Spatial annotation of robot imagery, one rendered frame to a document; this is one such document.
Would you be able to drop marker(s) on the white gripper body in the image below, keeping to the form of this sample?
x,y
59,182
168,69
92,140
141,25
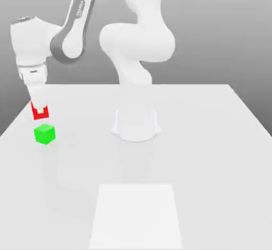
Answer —
x,y
36,89

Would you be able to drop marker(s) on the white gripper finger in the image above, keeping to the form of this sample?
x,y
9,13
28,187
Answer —
x,y
40,107

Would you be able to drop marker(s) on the small red cube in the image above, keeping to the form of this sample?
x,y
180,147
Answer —
x,y
39,117

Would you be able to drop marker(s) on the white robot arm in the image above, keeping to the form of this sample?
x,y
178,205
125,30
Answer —
x,y
136,45

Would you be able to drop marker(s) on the small green cube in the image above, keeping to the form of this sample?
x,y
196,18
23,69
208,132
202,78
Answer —
x,y
44,134

